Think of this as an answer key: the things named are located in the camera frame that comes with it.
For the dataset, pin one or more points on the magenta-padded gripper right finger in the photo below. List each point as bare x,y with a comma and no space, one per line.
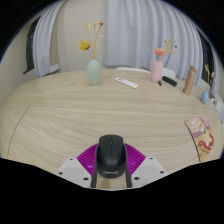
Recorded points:
148,169

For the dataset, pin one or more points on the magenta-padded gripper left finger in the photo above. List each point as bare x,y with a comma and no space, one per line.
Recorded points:
75,170

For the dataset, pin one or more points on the black computer mouse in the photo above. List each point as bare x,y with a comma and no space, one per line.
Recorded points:
111,156

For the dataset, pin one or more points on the cartoon print mouse pad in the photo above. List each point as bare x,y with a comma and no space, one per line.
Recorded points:
201,136

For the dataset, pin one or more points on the black marker pen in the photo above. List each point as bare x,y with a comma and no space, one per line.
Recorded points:
160,83

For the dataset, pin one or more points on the white remote control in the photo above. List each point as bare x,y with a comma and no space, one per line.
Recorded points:
126,82

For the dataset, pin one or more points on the black rectangular case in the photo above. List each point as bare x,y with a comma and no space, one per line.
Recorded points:
169,81

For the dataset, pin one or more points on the blue vase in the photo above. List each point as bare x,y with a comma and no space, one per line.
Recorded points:
204,97

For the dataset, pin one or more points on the white chair with blue seat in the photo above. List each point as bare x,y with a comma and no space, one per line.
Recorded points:
220,110

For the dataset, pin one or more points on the tan drink bottle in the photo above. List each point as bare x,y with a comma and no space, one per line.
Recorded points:
189,81

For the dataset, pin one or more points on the pink vase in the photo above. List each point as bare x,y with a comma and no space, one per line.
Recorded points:
156,71

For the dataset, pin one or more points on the pale green vase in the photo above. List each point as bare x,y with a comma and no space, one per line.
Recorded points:
94,72

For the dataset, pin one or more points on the narrow white curtain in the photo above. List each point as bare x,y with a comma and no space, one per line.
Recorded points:
46,43
216,76

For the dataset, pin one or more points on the orange dried flower bunch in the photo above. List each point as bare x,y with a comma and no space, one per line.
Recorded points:
160,52

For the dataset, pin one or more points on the yellow dried flower bunch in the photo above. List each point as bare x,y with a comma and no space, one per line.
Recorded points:
84,45

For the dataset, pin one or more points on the dark window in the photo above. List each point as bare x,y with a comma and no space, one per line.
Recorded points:
206,55
30,50

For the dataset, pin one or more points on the wide white curtain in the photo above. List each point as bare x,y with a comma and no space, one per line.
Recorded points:
146,30

